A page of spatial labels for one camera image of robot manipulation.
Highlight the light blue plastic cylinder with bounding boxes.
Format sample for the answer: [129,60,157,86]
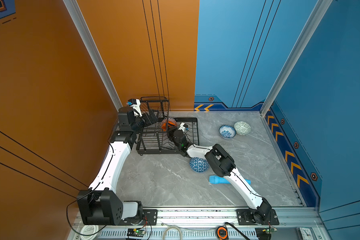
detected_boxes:
[208,175,252,186]

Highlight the blue geometric patterned bowl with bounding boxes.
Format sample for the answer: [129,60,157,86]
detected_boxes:
[190,158,210,173]

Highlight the green circuit board right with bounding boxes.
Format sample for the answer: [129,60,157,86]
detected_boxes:
[263,226,278,235]

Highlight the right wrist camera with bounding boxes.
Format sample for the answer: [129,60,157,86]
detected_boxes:
[179,123,189,133]

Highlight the orange plastic bowl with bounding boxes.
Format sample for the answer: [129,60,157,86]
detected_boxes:
[160,117,177,131]

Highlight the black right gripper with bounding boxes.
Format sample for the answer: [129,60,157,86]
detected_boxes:
[165,122,182,151]

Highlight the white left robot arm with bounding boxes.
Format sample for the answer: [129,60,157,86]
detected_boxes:
[77,107,158,226]

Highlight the white analog clock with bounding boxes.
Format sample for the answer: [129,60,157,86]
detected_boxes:
[298,228,315,240]

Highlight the green circuit board left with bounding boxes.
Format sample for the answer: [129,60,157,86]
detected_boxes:
[126,229,147,240]

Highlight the green circuit board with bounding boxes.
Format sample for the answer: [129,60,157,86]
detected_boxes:
[126,229,147,240]
[263,226,278,235]

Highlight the white coiled cable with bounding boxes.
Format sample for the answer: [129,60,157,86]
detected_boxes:
[161,225,184,240]

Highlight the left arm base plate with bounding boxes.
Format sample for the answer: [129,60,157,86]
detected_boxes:
[119,209,158,226]

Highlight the white round lid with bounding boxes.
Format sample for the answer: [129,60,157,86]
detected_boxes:
[80,225,100,240]

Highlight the blue floral white bowl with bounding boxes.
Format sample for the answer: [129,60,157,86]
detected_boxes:
[219,125,237,139]

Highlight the green patterned white bowl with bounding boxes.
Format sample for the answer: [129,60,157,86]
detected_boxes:
[234,121,252,136]

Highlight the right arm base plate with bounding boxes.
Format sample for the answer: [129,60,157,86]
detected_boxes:
[236,209,280,226]

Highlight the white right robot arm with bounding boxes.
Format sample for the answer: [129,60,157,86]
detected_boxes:
[168,127,272,225]

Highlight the black metal dish rack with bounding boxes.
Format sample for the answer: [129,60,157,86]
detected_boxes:
[136,97,200,155]

